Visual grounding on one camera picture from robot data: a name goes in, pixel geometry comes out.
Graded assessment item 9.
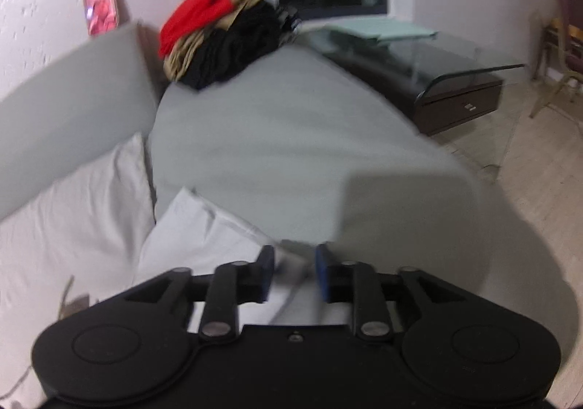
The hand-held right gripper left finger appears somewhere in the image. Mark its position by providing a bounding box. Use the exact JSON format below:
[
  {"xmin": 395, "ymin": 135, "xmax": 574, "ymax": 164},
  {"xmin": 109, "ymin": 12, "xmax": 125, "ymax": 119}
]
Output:
[{"xmin": 123, "ymin": 245, "xmax": 276, "ymax": 343}]

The red folded garment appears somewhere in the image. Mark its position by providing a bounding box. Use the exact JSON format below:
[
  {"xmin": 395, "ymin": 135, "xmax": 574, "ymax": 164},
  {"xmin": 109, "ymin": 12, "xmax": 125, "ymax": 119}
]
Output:
[{"xmin": 157, "ymin": 0, "xmax": 247, "ymax": 59}]

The pale green folded cloth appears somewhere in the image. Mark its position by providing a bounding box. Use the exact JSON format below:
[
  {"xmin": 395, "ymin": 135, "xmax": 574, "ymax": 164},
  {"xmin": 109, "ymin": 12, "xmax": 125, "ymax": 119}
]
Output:
[{"xmin": 325, "ymin": 17, "xmax": 439, "ymax": 46}]

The glass top coffee table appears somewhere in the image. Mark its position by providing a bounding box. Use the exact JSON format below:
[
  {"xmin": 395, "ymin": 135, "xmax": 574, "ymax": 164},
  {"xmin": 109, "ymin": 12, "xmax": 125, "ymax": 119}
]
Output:
[{"xmin": 295, "ymin": 17, "xmax": 528, "ymax": 137}]

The black folded garment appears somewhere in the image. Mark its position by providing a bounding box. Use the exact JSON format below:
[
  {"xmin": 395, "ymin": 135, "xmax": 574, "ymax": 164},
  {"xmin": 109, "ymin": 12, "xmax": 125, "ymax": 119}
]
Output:
[{"xmin": 179, "ymin": 0, "xmax": 300, "ymax": 91}]

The white cloth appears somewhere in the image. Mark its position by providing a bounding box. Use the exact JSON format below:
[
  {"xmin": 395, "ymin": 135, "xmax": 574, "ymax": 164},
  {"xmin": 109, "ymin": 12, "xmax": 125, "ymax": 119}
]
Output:
[{"xmin": 0, "ymin": 131, "xmax": 320, "ymax": 409}]

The grey sofa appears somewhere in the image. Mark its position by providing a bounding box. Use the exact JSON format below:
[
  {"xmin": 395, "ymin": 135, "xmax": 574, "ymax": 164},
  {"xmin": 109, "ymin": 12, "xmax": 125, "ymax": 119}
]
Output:
[{"xmin": 0, "ymin": 22, "xmax": 575, "ymax": 373}]

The phone with pink screen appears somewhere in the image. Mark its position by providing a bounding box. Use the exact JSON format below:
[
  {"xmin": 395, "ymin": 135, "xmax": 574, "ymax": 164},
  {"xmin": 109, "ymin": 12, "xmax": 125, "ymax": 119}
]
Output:
[{"xmin": 81, "ymin": 0, "xmax": 122, "ymax": 37}]

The beige folded garment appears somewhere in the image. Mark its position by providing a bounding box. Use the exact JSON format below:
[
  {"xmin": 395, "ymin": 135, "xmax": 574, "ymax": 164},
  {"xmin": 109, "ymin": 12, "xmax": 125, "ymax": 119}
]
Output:
[{"xmin": 163, "ymin": 0, "xmax": 275, "ymax": 83}]

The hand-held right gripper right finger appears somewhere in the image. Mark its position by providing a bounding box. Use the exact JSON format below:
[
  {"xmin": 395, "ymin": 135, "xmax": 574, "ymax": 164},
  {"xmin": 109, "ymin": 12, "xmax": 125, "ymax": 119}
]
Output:
[{"xmin": 315, "ymin": 243, "xmax": 466, "ymax": 343}]

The wooden chair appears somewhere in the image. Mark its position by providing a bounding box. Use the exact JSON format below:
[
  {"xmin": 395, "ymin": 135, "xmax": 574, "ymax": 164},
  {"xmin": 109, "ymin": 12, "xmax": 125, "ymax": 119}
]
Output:
[{"xmin": 528, "ymin": 0, "xmax": 583, "ymax": 119}]

